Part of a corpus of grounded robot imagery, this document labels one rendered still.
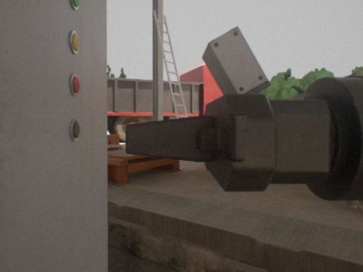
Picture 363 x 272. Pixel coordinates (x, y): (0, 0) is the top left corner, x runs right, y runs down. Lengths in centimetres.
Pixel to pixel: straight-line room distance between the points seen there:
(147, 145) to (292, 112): 9
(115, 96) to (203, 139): 864
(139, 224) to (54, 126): 188
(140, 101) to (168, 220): 726
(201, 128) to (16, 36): 18
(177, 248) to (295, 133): 184
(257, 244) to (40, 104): 151
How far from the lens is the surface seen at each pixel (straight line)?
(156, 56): 730
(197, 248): 189
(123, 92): 892
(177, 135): 19
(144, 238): 212
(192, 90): 957
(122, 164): 289
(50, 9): 35
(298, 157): 17
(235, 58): 19
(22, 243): 30
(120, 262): 219
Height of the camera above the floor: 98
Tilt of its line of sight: 1 degrees down
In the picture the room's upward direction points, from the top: straight up
